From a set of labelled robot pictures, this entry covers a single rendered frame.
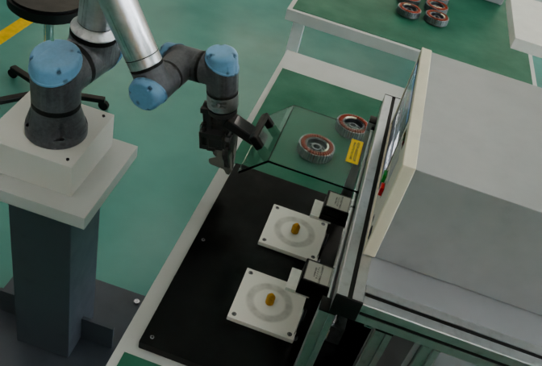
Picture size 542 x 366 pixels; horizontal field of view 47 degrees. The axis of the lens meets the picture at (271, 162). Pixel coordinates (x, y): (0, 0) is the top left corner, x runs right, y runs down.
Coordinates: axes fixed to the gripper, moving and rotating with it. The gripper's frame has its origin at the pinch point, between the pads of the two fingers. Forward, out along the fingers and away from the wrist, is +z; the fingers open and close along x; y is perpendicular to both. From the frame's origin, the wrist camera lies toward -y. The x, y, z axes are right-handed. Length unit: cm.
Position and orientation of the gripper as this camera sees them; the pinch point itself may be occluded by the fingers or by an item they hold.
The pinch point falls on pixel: (231, 170)
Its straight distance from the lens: 162.8
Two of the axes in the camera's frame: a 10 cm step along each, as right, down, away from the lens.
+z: -0.4, 7.5, 6.6
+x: -2.3, 6.3, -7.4
